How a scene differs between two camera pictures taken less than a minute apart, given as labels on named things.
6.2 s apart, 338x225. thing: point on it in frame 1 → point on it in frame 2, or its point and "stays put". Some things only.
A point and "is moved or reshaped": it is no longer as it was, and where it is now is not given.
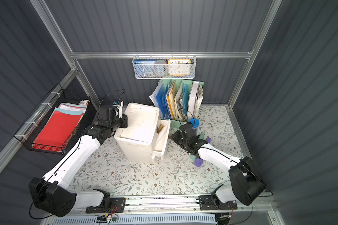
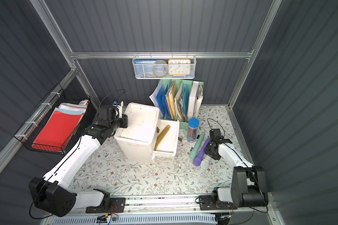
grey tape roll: x=160 y=68 stays put
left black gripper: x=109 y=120 stays put
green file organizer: x=178 y=101 stays put
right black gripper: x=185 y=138 → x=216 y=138
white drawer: x=160 y=145 is moved or reshaped
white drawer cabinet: x=137 y=140 stays put
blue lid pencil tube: x=195 y=123 stays put
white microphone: x=161 y=134 → x=205 y=161
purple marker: x=198 y=162 stays put
